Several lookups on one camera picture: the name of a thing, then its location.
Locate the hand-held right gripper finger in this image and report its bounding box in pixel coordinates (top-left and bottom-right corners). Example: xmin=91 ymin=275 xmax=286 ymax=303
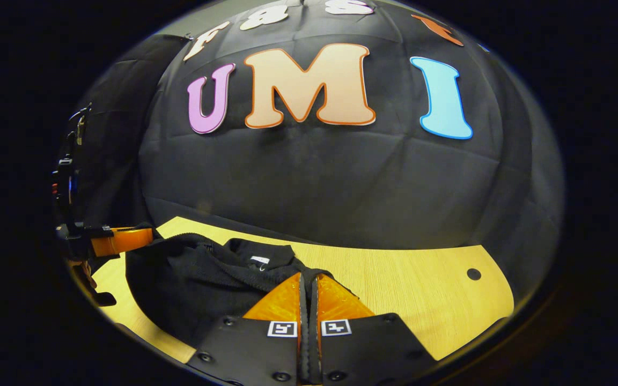
xmin=188 ymin=272 xmax=311 ymax=386
xmin=311 ymin=273 xmax=438 ymax=386

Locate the black button shirt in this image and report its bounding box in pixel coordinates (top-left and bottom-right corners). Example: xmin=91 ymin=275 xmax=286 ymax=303
xmin=126 ymin=233 xmax=336 ymax=349

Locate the black backdrop cloth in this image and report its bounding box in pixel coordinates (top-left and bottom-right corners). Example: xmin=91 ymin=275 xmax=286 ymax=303
xmin=68 ymin=0 xmax=566 ymax=322

